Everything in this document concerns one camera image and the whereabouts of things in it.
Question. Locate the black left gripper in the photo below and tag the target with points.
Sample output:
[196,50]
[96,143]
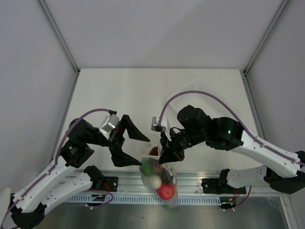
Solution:
[116,140]

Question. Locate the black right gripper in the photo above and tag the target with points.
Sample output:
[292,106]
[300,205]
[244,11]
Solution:
[171,153]

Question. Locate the dark red apple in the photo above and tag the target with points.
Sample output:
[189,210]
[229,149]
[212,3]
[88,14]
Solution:
[154,151]

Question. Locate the dark purple fruit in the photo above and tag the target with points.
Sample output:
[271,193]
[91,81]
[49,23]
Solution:
[167,175]

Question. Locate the clear zip top bag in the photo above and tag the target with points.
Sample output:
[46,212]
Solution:
[157,170]

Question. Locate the green lime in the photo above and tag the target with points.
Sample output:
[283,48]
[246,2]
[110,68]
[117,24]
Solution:
[147,167]

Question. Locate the white radish with leaves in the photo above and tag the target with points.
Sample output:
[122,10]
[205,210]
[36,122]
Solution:
[155,181]

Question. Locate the red tomato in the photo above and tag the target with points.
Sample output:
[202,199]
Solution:
[166,191]

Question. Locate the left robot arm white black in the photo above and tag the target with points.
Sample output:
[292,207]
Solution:
[29,206]

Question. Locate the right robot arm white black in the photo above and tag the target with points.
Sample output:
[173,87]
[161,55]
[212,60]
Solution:
[279,169]

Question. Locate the white plastic basket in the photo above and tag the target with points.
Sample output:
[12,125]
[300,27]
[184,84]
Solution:
[209,105]

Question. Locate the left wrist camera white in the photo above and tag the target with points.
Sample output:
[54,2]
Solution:
[109,123]

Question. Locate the aluminium mounting rail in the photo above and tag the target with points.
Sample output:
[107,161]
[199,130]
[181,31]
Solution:
[60,184]

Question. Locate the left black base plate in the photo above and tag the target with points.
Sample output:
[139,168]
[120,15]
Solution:
[110,184]

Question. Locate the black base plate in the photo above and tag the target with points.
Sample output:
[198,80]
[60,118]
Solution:
[212,186]
[110,184]

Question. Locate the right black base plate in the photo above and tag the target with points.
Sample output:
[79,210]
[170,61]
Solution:
[212,186]

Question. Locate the white slotted cable duct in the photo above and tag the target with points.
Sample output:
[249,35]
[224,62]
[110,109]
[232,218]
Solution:
[142,199]

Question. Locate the left aluminium frame post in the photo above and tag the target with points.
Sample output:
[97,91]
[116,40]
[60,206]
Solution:
[57,34]

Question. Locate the aluminium frame post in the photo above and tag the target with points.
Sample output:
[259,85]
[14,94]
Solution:
[57,34]
[280,12]

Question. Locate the right aluminium frame post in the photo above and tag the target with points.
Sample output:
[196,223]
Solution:
[280,12]

